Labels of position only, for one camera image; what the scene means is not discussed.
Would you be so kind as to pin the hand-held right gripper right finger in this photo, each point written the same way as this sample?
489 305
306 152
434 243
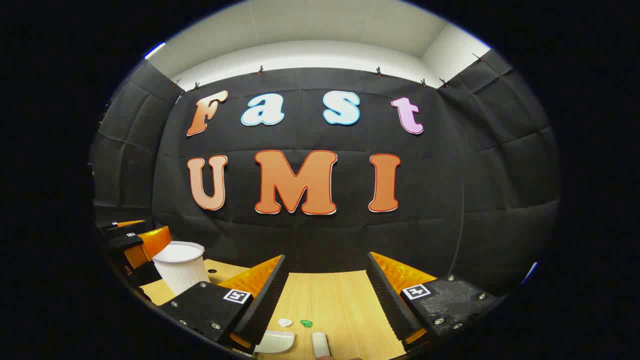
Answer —
387 295

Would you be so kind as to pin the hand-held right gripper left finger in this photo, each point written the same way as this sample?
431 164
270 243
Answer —
270 295

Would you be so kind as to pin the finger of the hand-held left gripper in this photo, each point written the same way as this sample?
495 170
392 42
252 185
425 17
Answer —
152 242
125 224

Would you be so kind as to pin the white paper ball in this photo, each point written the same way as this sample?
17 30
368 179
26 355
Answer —
285 323

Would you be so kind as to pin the white ribbed garbage bin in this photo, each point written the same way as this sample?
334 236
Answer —
181 272

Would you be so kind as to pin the green paper ball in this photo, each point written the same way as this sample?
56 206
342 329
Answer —
306 323

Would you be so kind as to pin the white dustpan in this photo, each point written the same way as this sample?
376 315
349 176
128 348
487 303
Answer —
274 342

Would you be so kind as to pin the small white broom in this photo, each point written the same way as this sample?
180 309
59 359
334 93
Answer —
320 344

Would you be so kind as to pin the wooden desktop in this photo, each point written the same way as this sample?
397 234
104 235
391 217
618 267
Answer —
335 300

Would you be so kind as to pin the ceiling light strip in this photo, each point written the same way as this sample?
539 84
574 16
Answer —
155 50

